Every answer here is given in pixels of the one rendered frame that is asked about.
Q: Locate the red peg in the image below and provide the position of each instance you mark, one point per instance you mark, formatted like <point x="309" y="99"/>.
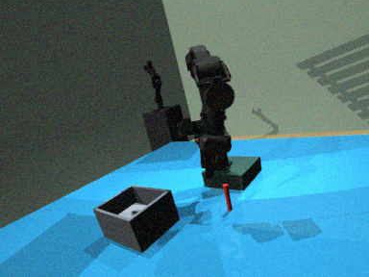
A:
<point x="228" y="197"/>

